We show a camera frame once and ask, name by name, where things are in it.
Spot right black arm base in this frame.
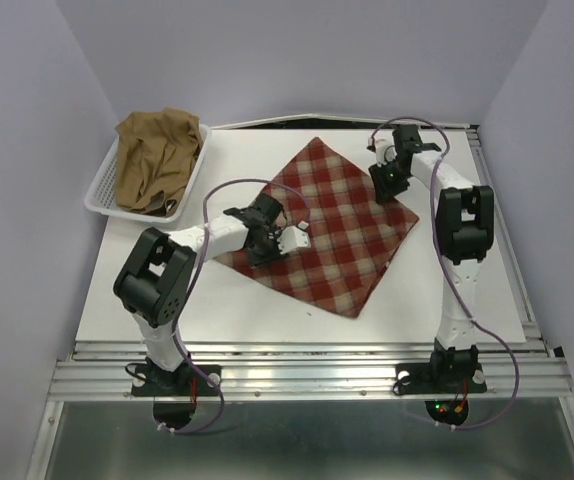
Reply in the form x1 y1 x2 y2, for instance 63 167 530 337
392 343 487 396

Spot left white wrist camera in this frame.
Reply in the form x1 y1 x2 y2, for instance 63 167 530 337
277 221 311 255

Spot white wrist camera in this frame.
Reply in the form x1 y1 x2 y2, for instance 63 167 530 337
367 138 397 167
277 221 311 255

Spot red plaid skirt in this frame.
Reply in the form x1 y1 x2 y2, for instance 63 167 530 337
217 137 418 319

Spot aluminium frame rail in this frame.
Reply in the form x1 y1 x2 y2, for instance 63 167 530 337
30 127 574 478

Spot white plastic basket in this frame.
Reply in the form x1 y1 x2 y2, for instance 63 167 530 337
84 123 212 225

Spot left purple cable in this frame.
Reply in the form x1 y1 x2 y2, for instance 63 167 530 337
155 178 313 436

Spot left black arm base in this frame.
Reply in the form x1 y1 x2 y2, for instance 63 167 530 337
124 359 218 400

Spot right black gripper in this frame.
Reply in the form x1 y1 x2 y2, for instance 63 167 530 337
366 156 408 202

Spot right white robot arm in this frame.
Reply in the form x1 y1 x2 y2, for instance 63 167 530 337
367 124 495 355

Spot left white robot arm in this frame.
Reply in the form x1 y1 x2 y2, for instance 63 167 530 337
113 193 285 394

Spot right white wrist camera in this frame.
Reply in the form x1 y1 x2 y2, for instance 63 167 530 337
367 138 397 167

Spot brown skirt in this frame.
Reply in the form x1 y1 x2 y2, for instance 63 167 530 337
114 108 204 217

